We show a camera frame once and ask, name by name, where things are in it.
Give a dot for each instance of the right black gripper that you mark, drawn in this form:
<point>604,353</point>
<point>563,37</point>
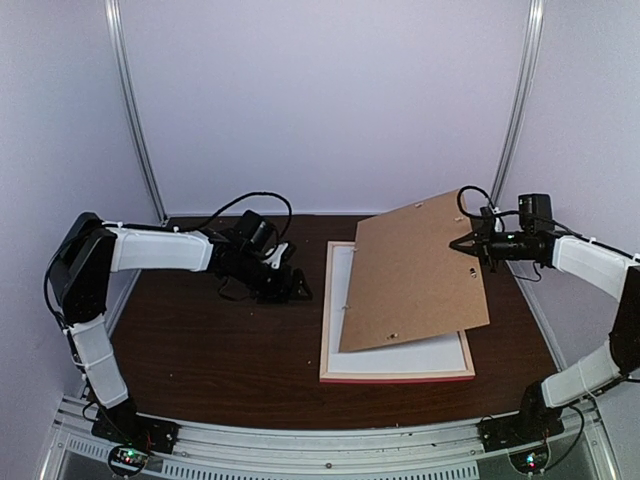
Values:
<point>483,246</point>

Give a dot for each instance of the right aluminium corner post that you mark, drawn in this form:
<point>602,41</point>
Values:
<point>526,72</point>

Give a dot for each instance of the left aluminium corner post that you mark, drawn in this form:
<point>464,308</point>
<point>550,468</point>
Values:
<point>118,42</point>

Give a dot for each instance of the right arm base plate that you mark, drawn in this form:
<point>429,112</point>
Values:
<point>509,432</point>

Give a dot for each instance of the aluminium front rail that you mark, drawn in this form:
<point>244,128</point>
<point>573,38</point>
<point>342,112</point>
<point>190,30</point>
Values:
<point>452,450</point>

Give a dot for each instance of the wooden picture frame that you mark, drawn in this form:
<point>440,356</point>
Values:
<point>395,377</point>

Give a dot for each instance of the brown backing board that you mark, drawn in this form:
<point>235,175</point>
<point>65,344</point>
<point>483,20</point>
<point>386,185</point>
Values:
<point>406,283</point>

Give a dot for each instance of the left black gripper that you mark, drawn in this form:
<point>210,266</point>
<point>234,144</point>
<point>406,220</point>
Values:
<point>282,293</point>

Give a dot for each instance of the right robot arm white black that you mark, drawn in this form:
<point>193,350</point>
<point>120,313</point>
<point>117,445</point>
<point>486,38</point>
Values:
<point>530,233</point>

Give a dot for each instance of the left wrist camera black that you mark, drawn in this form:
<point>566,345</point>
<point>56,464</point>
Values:
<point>278,255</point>

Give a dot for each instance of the aluminium corner post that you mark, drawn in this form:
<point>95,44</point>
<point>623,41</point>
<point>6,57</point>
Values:
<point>118,42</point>
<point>526,72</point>

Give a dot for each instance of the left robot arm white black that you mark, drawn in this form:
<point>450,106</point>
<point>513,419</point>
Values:
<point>76,281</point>

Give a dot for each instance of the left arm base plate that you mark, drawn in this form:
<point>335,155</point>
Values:
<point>143,433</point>

